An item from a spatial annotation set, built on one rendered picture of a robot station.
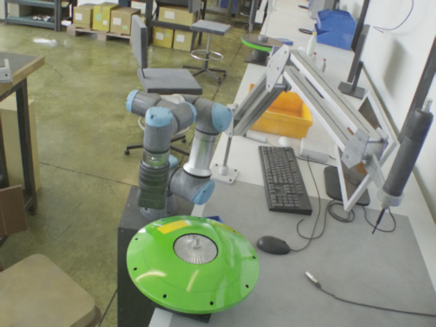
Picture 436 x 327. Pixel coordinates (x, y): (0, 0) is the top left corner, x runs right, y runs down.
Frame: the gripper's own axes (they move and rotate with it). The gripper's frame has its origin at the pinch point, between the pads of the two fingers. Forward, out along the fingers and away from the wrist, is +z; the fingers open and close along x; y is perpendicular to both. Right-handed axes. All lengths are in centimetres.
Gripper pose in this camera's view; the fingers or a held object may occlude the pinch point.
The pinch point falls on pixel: (151, 216)
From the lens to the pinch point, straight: 115.0
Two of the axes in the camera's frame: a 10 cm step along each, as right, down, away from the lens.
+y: -0.3, 5.3, -8.5
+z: -1.4, 8.4, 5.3
